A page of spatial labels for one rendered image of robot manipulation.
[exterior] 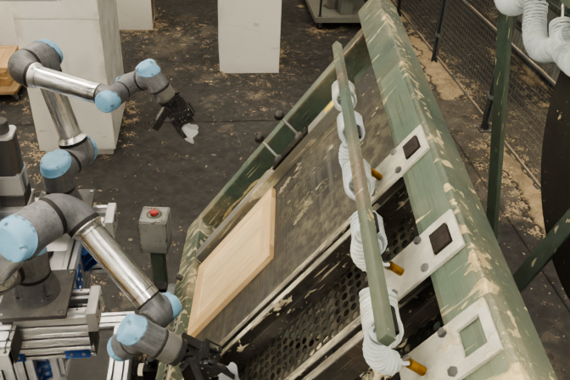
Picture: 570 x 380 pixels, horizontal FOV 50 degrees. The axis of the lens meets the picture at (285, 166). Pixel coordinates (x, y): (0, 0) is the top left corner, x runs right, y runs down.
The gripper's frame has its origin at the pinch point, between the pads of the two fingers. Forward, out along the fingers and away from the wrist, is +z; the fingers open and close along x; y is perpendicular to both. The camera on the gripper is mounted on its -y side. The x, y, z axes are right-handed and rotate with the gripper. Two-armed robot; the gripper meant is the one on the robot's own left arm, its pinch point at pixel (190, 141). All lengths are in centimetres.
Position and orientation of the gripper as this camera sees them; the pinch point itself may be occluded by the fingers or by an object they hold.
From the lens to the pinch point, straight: 239.6
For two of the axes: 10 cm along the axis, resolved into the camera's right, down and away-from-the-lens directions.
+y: 9.0, -4.0, -1.7
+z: 4.3, 7.3, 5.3
